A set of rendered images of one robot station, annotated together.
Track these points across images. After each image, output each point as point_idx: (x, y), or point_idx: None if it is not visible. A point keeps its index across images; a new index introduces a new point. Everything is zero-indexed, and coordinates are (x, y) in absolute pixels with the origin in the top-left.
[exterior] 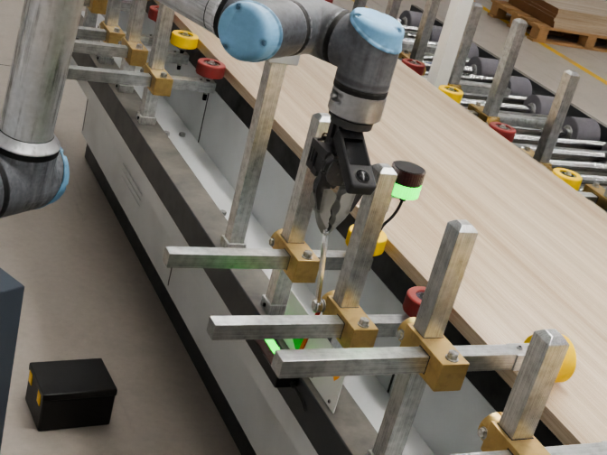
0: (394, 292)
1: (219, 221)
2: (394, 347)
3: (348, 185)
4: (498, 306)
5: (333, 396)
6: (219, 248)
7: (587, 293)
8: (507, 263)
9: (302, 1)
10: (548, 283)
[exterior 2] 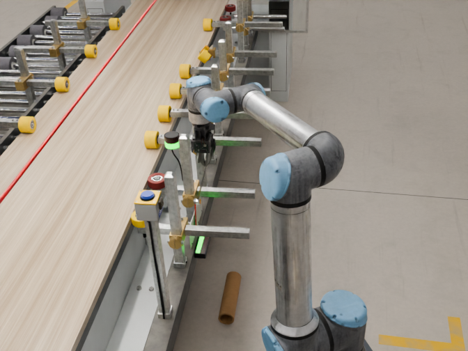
0: None
1: (152, 342)
2: (216, 139)
3: (214, 127)
4: (125, 174)
5: (201, 206)
6: (221, 230)
7: (65, 177)
8: (81, 196)
9: (224, 90)
10: (77, 184)
